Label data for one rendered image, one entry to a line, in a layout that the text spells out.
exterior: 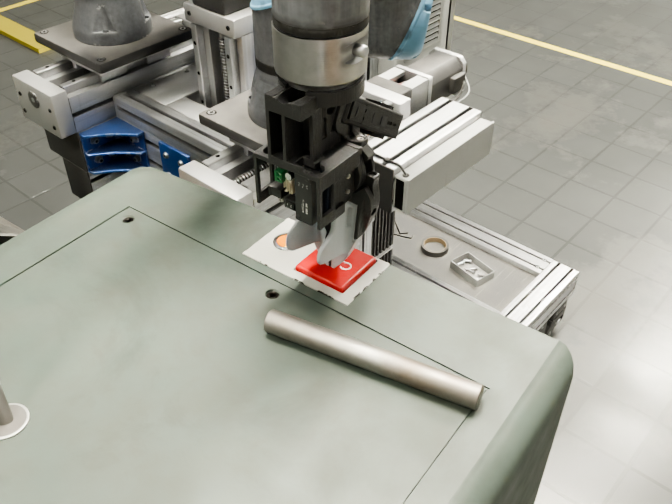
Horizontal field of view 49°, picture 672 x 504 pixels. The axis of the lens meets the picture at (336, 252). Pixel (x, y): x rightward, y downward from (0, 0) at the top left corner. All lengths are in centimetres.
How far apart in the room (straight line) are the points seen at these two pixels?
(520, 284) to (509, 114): 152
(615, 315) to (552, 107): 148
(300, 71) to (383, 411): 28
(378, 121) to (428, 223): 189
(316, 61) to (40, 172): 292
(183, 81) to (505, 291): 124
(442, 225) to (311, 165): 193
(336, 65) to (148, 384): 31
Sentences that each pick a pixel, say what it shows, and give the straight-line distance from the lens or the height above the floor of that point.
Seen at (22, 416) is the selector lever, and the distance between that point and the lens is 66.
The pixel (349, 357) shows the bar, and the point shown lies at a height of 127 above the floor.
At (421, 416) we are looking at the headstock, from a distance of 62.
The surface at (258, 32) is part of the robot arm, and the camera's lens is 113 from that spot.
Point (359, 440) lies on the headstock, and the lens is 60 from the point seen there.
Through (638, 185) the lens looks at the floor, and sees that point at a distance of 336.
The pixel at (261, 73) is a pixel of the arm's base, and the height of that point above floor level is 124.
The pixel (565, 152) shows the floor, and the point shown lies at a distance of 349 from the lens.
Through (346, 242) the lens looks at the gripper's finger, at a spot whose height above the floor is 130.
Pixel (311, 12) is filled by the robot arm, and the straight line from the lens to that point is 55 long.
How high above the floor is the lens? 174
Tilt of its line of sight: 39 degrees down
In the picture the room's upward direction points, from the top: straight up
